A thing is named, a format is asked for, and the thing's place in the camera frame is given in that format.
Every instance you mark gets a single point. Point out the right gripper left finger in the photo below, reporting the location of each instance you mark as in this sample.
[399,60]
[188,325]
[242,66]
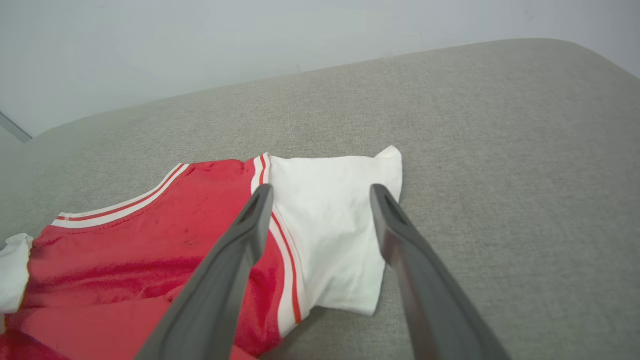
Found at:
[215,300]

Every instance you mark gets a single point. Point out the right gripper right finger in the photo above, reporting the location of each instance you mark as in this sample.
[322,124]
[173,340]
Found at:
[430,300]

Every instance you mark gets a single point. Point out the red and white shirt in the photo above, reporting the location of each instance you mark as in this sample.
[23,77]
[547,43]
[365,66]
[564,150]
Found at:
[125,250]

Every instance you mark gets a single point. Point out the grey fabric sofa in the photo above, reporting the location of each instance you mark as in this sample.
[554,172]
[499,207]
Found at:
[500,150]

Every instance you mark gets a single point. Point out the grey wall strip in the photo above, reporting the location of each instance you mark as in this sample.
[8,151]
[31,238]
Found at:
[15,127]

